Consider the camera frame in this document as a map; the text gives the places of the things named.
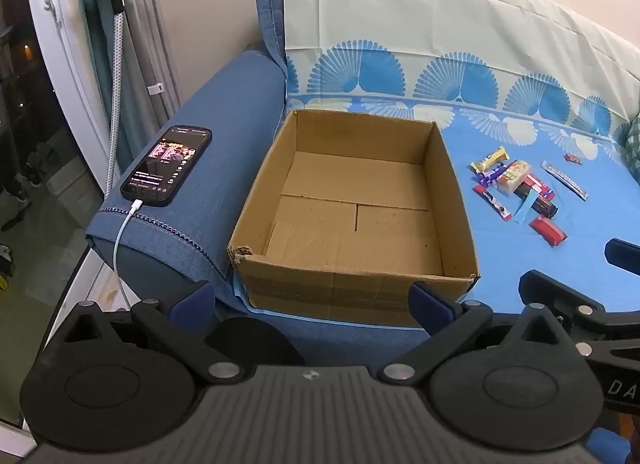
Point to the blue fabric sofa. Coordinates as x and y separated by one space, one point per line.
215 144

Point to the gold snack bar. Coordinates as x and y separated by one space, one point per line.
492 159

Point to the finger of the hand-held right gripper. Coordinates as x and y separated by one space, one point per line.
622 256
545 286

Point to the thin red stick packet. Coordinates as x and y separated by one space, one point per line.
492 201

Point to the peanut bar with green label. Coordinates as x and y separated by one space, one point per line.
512 176

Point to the purple snack packet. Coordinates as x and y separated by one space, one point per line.
490 176

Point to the white curtain clip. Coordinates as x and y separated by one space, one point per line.
155 89

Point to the white window frame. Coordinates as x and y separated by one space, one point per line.
65 44

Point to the black cookie packet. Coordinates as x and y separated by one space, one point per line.
542 206

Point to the small red candy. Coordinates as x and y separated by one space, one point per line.
573 159

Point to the silver and purple stick packet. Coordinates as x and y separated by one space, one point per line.
565 180

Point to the black smartphone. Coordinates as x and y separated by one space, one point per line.
165 164

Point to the light blue stick packet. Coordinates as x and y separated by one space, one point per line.
525 209

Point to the plain red snack packet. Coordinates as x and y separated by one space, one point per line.
547 230

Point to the cardboard box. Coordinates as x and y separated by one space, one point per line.
350 224

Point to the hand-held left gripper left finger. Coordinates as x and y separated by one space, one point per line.
190 301

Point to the green checkered pillow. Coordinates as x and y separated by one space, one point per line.
633 144

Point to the red and white biscuit packet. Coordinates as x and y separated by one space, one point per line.
539 186

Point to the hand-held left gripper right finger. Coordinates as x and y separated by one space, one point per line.
430 306

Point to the grey curtain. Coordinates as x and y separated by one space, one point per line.
150 44

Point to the blue fan-print sheet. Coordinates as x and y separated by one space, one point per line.
550 269

